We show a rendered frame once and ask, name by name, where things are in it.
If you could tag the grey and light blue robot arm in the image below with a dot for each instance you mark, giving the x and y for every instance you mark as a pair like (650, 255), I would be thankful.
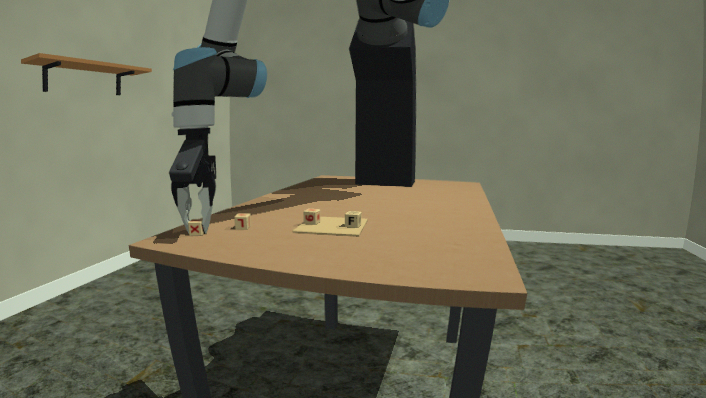
(201, 73)

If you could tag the cream block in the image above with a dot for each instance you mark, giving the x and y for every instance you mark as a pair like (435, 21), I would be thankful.
(353, 219)
(242, 221)
(195, 227)
(312, 216)

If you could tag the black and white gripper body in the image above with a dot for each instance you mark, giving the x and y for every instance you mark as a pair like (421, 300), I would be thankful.
(210, 163)

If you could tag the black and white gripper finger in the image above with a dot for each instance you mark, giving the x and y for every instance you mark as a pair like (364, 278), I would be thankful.
(206, 195)
(182, 200)

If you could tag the pale yellow mat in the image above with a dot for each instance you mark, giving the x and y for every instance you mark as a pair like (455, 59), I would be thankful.
(331, 226)

